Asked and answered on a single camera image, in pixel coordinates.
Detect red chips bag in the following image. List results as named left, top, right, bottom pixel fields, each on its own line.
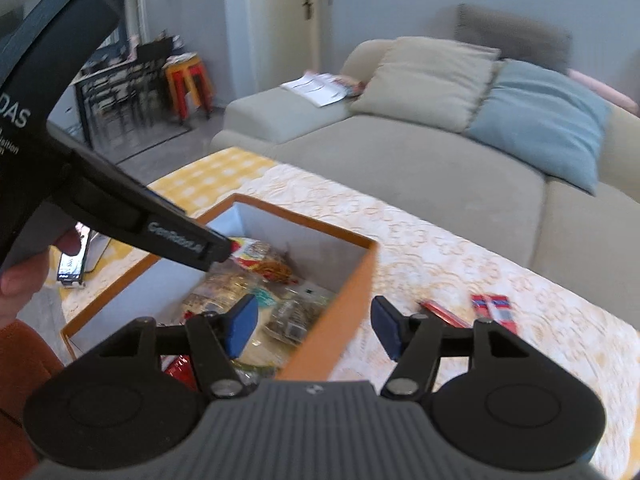
left=163, top=356, right=198, bottom=391

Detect small red-label snack bag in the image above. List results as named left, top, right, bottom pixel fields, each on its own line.
left=231, top=237, right=297, bottom=284

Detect papers on sofa arm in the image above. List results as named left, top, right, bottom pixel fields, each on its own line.
left=280, top=72, right=366, bottom=107

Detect orange sleeve forearm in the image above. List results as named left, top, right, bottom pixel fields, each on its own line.
left=0, top=320, right=63, bottom=479

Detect person's left hand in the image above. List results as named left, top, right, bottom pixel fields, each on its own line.
left=0, top=248, right=50, bottom=330

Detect waffle biscuit clear pack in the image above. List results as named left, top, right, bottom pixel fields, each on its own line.
left=181, top=271, right=257, bottom=318

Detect yellow checkered lace tablecloth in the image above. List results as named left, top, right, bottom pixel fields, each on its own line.
left=46, top=146, right=640, bottom=480

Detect dark nut snack bag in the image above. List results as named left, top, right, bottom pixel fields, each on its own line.
left=264, top=294, right=332, bottom=346

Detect red blue snack stick pack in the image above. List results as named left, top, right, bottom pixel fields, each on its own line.
left=471, top=294, right=518, bottom=334

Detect orange-rimmed white cardboard box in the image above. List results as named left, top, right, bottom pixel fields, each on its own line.
left=61, top=194, right=378, bottom=380

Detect smartphone on stand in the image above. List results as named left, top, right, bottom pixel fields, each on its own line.
left=56, top=222, right=111, bottom=287

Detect black dining table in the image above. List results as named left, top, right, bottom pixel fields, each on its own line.
left=70, top=36, right=174, bottom=148

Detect red yellow stacked stools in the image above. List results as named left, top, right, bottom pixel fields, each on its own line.
left=163, top=53, right=215, bottom=125

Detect beige sofa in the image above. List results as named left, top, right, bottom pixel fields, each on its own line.
left=209, top=37, right=640, bottom=334

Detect light blue cushion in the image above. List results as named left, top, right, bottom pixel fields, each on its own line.
left=465, top=60, right=611, bottom=194

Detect beige cushion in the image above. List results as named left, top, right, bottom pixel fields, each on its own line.
left=352, top=37, right=501, bottom=133

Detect cream door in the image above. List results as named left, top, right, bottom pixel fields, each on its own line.
left=248, top=0, right=320, bottom=91

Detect pink bolster pillow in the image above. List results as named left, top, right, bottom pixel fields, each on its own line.
left=566, top=70, right=639, bottom=116

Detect grey cushion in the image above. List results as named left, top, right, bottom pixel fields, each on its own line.
left=454, top=3, right=573, bottom=74

